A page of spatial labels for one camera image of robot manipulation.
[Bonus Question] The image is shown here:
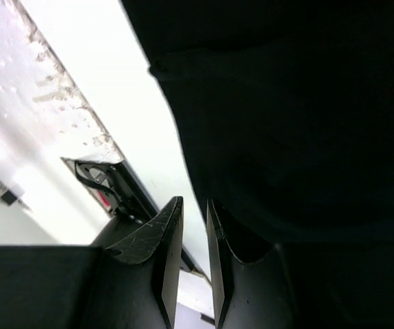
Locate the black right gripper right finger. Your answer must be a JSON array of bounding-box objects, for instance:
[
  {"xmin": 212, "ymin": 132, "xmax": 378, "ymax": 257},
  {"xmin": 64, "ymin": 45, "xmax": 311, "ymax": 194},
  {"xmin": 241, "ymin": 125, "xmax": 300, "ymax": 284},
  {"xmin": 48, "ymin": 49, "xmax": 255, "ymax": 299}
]
[{"xmin": 206, "ymin": 197, "xmax": 394, "ymax": 329}]

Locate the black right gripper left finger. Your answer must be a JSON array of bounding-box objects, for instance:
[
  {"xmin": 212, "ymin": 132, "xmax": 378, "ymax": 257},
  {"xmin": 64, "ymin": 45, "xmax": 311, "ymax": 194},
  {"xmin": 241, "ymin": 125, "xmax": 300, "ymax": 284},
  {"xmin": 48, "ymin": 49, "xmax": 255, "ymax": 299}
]
[{"xmin": 0, "ymin": 197, "xmax": 183, "ymax": 328}]

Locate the black t-shirt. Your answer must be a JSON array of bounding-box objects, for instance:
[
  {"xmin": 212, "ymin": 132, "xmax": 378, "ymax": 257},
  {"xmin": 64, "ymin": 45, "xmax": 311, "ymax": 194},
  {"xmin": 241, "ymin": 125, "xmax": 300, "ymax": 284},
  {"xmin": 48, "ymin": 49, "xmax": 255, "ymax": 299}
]
[{"xmin": 121, "ymin": 0, "xmax": 394, "ymax": 265}]

